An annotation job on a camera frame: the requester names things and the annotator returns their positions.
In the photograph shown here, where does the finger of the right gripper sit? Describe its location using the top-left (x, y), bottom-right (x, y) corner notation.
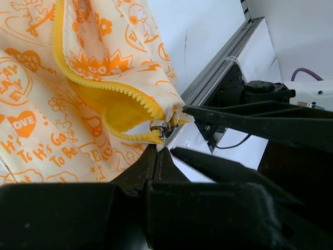
top-left (183, 101), bottom-right (332, 153)
top-left (171, 147), bottom-right (332, 232)

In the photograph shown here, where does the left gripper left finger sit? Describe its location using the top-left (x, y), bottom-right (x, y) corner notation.
top-left (1, 145), bottom-right (157, 249)

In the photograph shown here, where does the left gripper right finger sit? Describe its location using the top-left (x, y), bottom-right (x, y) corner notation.
top-left (145, 148), bottom-right (293, 249)

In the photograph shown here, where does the yellow and patterned jacket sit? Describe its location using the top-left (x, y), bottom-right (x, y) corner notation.
top-left (1, 1), bottom-right (194, 184)

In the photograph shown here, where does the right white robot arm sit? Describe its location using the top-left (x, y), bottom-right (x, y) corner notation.
top-left (172, 80), bottom-right (332, 232)

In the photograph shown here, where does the silver zipper slider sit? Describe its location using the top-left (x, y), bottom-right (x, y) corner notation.
top-left (150, 111), bottom-right (180, 141)

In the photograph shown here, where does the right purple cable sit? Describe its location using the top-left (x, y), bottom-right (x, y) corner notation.
top-left (290, 67), bottom-right (325, 82)

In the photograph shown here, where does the aluminium frame rail front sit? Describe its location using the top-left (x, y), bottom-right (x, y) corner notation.
top-left (181, 18), bottom-right (263, 106)

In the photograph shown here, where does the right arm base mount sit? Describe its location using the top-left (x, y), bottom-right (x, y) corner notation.
top-left (197, 62), bottom-right (274, 152)

